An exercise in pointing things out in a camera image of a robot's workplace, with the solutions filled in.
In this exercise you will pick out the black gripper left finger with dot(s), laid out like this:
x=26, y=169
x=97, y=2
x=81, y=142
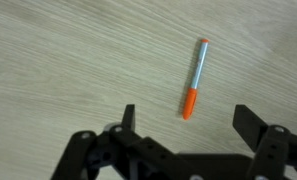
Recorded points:
x=121, y=143

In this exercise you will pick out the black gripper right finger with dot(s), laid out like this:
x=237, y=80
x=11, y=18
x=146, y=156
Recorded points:
x=271, y=146

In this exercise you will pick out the orange and silver pen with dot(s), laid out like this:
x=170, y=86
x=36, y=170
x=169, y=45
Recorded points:
x=198, y=73

